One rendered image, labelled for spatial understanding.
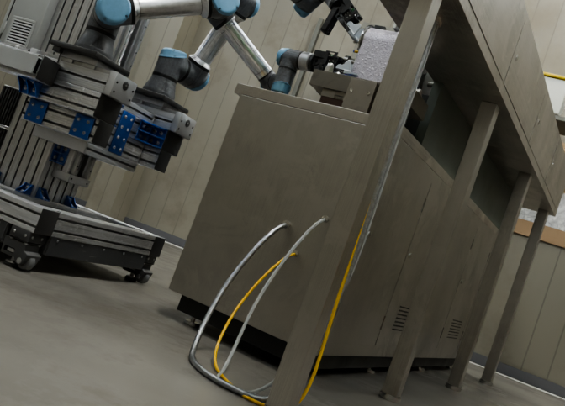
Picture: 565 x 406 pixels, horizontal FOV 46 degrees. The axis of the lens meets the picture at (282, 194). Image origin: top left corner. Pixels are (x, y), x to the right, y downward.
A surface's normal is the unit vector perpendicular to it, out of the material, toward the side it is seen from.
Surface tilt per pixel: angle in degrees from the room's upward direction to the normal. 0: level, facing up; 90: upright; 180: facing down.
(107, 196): 90
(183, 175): 90
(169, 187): 90
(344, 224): 90
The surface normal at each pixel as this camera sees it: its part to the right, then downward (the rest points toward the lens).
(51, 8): 0.88, 0.29
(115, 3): 0.25, 0.09
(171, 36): -0.33, -0.18
